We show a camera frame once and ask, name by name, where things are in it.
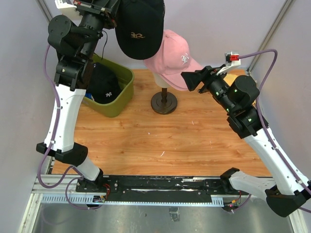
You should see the yellow cartoon car cloth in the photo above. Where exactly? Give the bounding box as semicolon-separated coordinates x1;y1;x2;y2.
224;74;259;108

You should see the right aluminium frame post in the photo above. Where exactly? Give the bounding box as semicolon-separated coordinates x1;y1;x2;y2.
246;0;296;74

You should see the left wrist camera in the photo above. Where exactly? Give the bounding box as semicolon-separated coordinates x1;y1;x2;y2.
54;0;82;21

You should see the black cap white logo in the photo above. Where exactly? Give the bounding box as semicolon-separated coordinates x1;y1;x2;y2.
86;63;122;104

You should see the pink baseball cap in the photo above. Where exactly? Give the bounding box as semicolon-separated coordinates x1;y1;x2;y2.
143;29;203;91

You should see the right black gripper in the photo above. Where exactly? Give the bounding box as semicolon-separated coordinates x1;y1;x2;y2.
181;64;236;114

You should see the black cap gold logo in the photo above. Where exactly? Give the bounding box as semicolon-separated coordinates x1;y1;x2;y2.
115;0;165;60

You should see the white mannequin head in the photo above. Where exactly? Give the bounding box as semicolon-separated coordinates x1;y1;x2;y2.
153;72;171;88

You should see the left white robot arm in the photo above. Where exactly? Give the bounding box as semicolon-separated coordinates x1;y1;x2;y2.
36;0;120;192

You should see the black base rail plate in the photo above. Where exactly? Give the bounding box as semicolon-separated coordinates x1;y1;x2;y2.
76;175;248;200

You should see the aluminium frame post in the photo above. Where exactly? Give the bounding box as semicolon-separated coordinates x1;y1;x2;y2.
246;0;296;74
36;0;53;22

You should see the left aluminium frame post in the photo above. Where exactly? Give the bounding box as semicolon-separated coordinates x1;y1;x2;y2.
36;0;53;22

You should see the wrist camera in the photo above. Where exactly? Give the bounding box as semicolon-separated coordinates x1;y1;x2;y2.
54;0;82;21
216;51;241;75

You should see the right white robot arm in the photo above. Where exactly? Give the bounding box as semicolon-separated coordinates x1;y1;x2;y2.
181;66;311;217

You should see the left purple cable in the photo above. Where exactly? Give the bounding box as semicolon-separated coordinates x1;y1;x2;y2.
37;45;105;211

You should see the green plastic bin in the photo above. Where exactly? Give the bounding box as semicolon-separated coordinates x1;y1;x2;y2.
82;54;135;117

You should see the grey slotted cable duct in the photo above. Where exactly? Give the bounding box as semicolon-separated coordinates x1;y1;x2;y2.
41;194;224;207

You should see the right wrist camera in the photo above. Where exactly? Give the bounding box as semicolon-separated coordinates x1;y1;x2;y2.
216;51;241;75

